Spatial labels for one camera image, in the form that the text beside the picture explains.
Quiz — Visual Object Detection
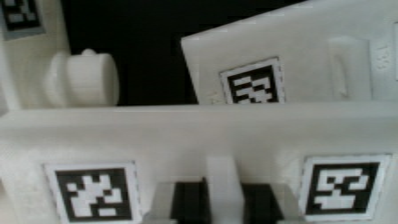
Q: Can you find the white door panel with knob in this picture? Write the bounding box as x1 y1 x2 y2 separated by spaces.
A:
0 0 119 111

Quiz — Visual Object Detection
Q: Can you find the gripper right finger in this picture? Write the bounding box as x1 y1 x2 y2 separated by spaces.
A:
242 183 302 224

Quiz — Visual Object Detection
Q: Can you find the white cabinet body box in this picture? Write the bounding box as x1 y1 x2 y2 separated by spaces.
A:
0 102 398 224

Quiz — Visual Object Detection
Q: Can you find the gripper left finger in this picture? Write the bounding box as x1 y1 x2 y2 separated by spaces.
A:
144 179 212 224

